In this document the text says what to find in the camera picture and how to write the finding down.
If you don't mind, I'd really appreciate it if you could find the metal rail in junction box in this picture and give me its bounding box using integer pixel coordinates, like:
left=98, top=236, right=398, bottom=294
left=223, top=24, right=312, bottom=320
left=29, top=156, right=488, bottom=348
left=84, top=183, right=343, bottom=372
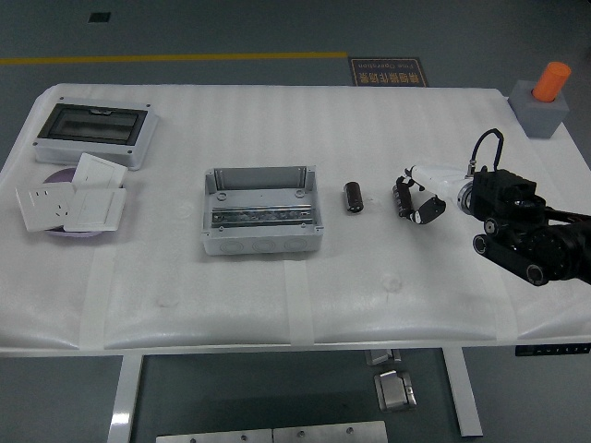
left=211, top=202, right=316, bottom=230

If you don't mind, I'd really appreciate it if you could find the grey distribution box dark cover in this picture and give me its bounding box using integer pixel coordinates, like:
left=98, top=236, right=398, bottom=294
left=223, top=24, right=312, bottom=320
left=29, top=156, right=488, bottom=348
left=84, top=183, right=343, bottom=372
left=31, top=95, right=161, bottom=172

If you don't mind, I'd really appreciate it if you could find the open grey junction box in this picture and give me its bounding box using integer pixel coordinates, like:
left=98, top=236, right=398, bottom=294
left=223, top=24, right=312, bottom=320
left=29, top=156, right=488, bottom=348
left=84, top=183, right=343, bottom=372
left=199, top=164, right=324, bottom=257

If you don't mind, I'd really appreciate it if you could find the white wall socket panel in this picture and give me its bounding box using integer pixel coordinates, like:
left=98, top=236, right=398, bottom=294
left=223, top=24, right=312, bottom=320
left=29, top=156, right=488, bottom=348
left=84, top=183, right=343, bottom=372
left=15, top=183, right=79, bottom=233

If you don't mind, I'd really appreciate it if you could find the dark floor sign orange text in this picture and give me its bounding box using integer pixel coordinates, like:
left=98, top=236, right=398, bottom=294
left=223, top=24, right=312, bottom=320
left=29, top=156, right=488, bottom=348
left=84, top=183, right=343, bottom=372
left=348, top=56, right=429, bottom=88

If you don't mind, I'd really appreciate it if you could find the purple round plate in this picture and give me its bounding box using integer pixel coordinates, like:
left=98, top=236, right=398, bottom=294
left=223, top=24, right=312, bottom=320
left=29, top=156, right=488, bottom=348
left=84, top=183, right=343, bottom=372
left=42, top=168, right=128, bottom=240

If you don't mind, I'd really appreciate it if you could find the grey metal base plate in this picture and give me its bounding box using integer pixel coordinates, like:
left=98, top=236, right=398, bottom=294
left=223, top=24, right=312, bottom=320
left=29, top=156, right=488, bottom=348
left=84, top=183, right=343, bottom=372
left=271, top=420, right=390, bottom=443
left=155, top=428, right=274, bottom=443

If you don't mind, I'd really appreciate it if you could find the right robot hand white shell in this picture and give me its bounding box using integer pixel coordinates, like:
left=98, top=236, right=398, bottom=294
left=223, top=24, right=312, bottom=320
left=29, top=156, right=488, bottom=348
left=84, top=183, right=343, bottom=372
left=392, top=164, right=465, bottom=226

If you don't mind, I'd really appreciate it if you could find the white table leg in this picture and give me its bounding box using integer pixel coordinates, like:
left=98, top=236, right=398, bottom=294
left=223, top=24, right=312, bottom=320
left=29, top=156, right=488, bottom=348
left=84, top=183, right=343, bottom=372
left=106, top=353, right=145, bottom=443
left=440, top=346, right=485, bottom=438

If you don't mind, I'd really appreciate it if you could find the white foam mat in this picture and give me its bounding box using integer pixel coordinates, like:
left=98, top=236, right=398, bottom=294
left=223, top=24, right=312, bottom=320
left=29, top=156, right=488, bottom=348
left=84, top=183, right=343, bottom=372
left=0, top=82, right=591, bottom=350

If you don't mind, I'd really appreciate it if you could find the small silver metal bracket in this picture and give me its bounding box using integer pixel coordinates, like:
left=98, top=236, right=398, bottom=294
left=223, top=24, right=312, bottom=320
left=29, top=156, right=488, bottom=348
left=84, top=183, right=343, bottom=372
left=364, top=349, right=403, bottom=367

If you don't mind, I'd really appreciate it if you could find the black table control panel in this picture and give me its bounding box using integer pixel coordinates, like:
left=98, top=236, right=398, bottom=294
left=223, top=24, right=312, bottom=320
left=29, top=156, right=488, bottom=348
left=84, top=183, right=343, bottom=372
left=514, top=343, right=591, bottom=357

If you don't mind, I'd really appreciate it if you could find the orange cylinder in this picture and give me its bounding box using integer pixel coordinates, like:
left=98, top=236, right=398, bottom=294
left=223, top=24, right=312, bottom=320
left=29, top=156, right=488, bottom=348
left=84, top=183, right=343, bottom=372
left=531, top=61, right=573, bottom=103

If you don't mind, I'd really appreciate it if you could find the grey foam block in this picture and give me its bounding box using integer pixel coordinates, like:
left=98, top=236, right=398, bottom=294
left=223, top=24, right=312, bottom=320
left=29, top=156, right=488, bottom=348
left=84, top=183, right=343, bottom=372
left=508, top=79, right=571, bottom=139

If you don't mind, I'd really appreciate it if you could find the large silver metal bracket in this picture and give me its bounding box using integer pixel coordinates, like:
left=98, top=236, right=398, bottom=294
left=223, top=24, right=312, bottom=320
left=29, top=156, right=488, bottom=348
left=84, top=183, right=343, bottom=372
left=372, top=367, right=418, bottom=413

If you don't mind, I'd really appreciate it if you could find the white wall switch panel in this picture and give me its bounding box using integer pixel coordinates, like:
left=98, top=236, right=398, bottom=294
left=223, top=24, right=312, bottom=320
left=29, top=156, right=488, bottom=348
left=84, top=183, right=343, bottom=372
left=63, top=186, right=127, bottom=233
left=72, top=152, right=128, bottom=189

